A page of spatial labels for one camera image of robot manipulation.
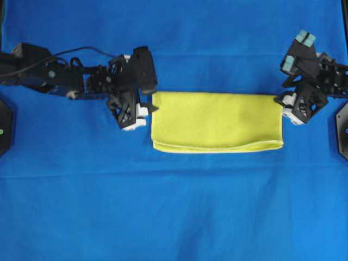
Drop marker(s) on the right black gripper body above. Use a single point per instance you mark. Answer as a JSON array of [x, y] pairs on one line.
[[332, 77]]

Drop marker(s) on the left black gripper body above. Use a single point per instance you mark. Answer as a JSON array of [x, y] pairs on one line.
[[103, 81]]

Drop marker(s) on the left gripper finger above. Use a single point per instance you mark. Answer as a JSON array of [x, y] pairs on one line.
[[145, 108], [125, 109]]

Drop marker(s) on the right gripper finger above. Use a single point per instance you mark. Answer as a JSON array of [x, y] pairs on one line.
[[286, 98], [308, 103]]

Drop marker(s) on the yellow-green microfibre towel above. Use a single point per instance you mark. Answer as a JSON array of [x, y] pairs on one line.
[[205, 122]]

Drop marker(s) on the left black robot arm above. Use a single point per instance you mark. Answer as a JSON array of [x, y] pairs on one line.
[[38, 69]]

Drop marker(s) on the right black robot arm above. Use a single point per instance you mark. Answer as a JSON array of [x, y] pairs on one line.
[[313, 82]]

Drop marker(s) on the blue table cloth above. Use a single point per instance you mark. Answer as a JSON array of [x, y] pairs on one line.
[[76, 187]]

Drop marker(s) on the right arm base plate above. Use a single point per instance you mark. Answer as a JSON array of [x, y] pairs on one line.
[[340, 131]]

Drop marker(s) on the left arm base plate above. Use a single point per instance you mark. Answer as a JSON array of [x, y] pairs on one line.
[[6, 127]]

